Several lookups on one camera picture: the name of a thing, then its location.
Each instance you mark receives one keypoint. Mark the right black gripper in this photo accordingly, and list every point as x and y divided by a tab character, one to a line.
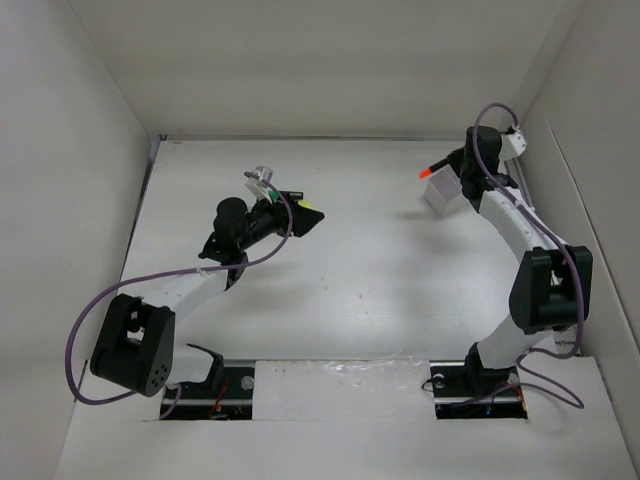
455	159

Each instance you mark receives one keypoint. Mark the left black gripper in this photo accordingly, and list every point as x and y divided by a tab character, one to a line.
302	219

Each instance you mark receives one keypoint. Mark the orange highlighter marker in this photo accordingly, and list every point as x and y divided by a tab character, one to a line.
434	168

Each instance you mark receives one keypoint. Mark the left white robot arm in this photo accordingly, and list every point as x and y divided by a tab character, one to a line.
136	346

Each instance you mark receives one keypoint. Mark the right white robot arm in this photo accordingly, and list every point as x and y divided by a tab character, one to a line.
551	289

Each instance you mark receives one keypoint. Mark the white three-compartment container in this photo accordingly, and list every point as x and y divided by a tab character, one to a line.
443	192

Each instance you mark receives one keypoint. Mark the aluminium side rail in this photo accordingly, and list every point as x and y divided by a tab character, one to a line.
552	285

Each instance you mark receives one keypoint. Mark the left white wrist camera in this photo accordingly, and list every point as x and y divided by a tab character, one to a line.
258	181

